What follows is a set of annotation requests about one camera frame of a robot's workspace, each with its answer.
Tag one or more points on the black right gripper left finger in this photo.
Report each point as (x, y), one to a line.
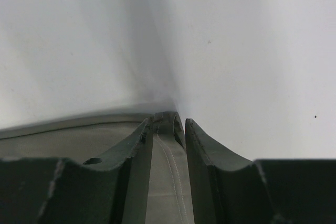
(86, 170)

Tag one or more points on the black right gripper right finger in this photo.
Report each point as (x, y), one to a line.
(228, 188)

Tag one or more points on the grey t-shirt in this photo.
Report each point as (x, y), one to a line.
(169, 195)

